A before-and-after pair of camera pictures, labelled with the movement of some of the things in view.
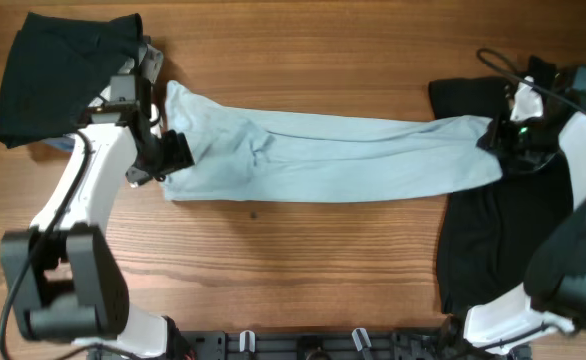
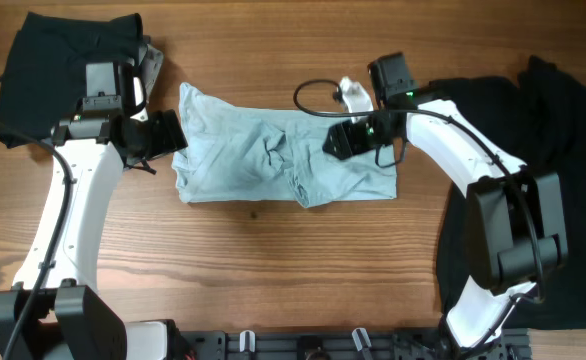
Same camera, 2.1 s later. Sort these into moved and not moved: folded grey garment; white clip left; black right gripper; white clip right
Moved: black right gripper
Not moved: folded grey garment; white clip right; white clip left
